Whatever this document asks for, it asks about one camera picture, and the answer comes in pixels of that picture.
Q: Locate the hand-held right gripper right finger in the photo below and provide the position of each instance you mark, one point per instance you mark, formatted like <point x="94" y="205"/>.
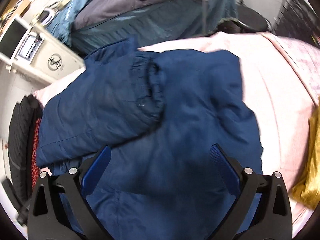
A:
<point x="225" y="170"/>

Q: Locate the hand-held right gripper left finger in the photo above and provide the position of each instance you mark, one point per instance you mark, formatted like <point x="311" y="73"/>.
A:
<point x="96" y="172"/>

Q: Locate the navy blue jacket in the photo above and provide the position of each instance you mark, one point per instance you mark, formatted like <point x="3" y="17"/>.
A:
<point x="175" y="105"/>

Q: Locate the pile of teal grey clothes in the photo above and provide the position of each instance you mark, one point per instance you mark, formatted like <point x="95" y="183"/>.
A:
<point x="150" y="30"/>

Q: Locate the red floral cloth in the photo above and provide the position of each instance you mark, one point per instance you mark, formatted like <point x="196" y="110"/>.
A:
<point x="35" y="155"/>

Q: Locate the black quilted jacket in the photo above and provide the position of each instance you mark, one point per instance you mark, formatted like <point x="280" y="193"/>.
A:
<point x="18" y="142"/>

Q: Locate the golden yellow cloth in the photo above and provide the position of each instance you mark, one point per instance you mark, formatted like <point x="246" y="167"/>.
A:
<point x="310" y="175"/>

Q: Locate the pink blanket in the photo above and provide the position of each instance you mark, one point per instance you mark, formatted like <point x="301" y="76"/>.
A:
<point x="275" y="92"/>

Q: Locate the white machine cabinet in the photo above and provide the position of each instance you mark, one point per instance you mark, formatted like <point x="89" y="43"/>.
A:
<point x="62" y="65"/>

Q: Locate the black round stool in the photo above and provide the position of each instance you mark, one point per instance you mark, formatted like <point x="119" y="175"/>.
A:
<point x="250" y="20"/>

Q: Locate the white framed monitor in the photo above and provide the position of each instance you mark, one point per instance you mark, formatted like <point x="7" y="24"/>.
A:
<point x="12" y="37"/>

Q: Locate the light blue jacket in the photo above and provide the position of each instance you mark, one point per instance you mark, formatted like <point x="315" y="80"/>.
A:
<point x="67" y="12"/>

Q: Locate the grey jacket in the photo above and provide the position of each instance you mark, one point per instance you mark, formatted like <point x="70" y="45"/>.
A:
<point x="130" y="2"/>

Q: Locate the wooden cabinet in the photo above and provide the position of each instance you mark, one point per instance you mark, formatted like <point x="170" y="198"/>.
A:
<point x="15" y="2"/>

